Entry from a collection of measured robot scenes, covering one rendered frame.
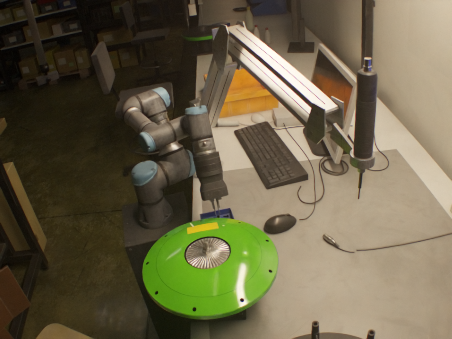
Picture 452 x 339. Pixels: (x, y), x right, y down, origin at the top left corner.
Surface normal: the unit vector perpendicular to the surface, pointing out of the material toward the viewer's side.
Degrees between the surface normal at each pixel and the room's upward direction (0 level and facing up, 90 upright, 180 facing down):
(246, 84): 86
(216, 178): 71
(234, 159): 0
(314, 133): 90
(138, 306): 0
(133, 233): 0
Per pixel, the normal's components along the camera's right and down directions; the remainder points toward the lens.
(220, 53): -0.87, 0.36
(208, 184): 0.14, 0.02
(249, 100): 0.17, 0.59
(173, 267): -0.28, -0.75
